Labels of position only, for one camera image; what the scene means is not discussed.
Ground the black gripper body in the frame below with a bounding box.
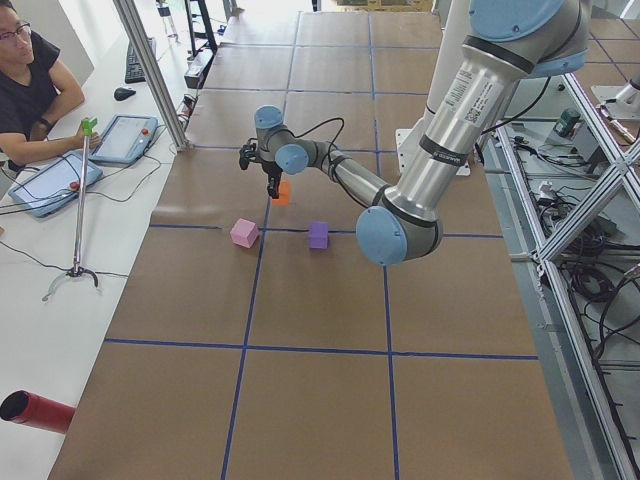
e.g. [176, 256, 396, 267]
[262, 160, 282, 183]

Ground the orange foam cube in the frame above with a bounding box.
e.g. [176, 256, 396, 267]
[271, 180, 291, 206]

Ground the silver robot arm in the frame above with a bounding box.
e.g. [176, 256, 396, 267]
[239, 1, 592, 266]

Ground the pink foam cube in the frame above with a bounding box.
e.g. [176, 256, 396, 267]
[230, 218, 259, 248]

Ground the purple foam cube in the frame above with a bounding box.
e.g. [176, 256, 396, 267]
[308, 221, 329, 250]

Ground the far blue teach pendant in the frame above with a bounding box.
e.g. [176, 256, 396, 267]
[89, 114, 158, 165]

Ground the blue teach pendant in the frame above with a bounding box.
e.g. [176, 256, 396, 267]
[8, 151, 82, 218]
[89, 114, 158, 165]

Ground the black keyboard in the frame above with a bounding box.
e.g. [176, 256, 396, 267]
[124, 42, 146, 84]

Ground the black computer mouse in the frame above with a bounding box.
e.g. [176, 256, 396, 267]
[113, 87, 136, 102]

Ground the near blue teach pendant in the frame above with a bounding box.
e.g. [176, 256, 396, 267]
[8, 151, 82, 218]

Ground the seated person black shirt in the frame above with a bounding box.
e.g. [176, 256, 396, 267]
[1, 1, 85, 172]

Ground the red cylinder bottle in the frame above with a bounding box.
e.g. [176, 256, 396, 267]
[1, 390, 76, 434]

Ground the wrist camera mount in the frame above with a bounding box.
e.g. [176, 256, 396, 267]
[239, 141, 259, 171]

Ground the aluminium frame post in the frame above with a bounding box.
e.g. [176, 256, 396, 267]
[113, 0, 190, 152]

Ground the green handled reacher grabber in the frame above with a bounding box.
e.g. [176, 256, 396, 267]
[41, 117, 99, 302]

